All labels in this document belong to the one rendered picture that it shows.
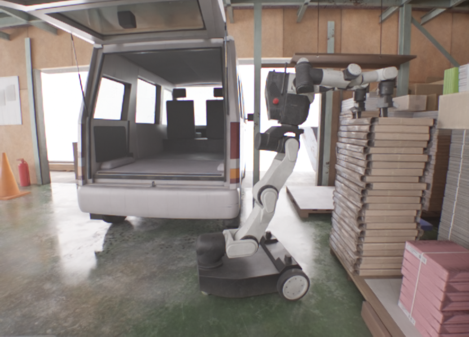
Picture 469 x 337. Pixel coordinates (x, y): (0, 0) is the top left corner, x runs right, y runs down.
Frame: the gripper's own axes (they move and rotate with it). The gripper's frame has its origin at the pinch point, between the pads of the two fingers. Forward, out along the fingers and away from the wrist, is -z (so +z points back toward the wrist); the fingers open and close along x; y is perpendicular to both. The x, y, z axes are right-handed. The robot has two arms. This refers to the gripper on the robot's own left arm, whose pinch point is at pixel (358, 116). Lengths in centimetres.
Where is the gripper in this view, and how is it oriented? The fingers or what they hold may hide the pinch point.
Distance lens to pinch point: 195.2
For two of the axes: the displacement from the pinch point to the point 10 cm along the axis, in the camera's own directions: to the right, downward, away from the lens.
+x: 0.7, -1.4, 9.9
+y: -10.0, -0.1, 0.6
